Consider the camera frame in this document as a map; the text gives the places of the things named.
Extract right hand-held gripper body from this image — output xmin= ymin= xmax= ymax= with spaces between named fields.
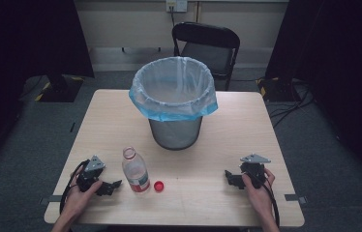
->
xmin=239 ymin=153 xmax=272 ymax=190

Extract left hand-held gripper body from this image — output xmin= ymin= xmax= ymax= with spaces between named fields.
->
xmin=75 ymin=155 xmax=106 ymax=193

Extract clear plastic bottle red label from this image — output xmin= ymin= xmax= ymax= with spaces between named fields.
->
xmin=121 ymin=146 xmax=151 ymax=194

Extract red bottle cap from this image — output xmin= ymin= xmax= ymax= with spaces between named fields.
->
xmin=153 ymin=180 xmax=166 ymax=193

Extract grey metal mesh trash bin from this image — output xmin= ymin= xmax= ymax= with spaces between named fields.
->
xmin=148 ymin=115 xmax=203 ymax=152

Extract translucent blue bin liner bag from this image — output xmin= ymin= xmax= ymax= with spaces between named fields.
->
xmin=128 ymin=56 xmax=219 ymax=123

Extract person's right hand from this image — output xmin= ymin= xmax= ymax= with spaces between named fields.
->
xmin=241 ymin=167 xmax=277 ymax=218

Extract person's left hand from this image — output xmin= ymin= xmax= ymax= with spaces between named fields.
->
xmin=61 ymin=166 xmax=104 ymax=220

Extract grey tape strip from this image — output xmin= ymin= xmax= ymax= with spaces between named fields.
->
xmin=39 ymin=194 xmax=64 ymax=206
xmin=284 ymin=193 xmax=308 ymax=205

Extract black stand base hazard tape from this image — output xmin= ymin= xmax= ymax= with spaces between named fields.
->
xmin=256 ymin=76 xmax=300 ymax=103
xmin=34 ymin=73 xmax=85 ymax=103

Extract black folding chair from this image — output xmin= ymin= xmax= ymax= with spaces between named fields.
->
xmin=171 ymin=21 xmax=242 ymax=92

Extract black curtain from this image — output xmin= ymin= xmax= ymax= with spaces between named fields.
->
xmin=0 ymin=0 xmax=95 ymax=173
xmin=264 ymin=0 xmax=362 ymax=191

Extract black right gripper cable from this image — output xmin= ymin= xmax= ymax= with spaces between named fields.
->
xmin=256 ymin=175 xmax=281 ymax=228

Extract black floor cables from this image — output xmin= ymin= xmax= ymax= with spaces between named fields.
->
xmin=266 ymin=79 xmax=317 ymax=130

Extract black wall socket cable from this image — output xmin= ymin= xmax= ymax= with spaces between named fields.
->
xmin=168 ymin=5 xmax=177 ymax=29

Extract white wall socket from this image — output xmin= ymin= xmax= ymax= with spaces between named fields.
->
xmin=166 ymin=0 xmax=189 ymax=14

